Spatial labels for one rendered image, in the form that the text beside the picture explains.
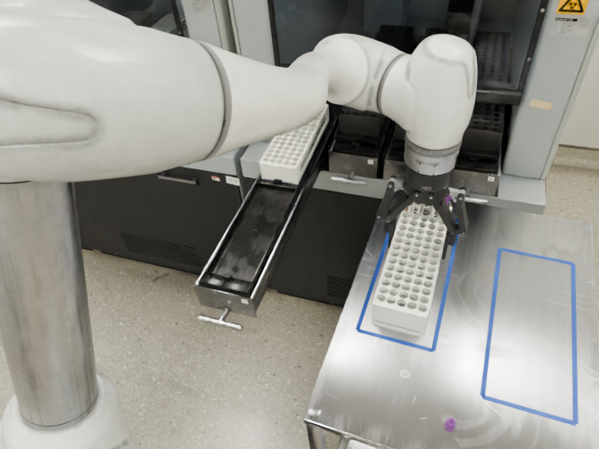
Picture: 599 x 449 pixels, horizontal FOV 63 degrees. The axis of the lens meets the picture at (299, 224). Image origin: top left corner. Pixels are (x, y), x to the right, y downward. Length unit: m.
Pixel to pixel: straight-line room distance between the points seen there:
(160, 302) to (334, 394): 1.34
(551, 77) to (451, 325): 0.61
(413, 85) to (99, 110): 0.52
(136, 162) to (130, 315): 1.78
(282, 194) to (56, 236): 0.75
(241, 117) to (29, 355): 0.40
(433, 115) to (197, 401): 1.37
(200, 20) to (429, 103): 0.80
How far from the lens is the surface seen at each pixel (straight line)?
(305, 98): 0.49
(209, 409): 1.82
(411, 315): 0.89
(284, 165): 1.21
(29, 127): 0.33
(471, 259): 1.07
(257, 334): 1.93
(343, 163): 1.35
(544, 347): 0.99
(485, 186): 1.33
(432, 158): 0.81
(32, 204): 0.54
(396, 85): 0.78
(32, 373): 0.69
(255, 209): 1.19
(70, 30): 0.35
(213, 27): 1.38
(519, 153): 1.38
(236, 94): 0.40
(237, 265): 1.08
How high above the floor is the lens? 1.62
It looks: 45 degrees down
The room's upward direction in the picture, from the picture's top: 6 degrees counter-clockwise
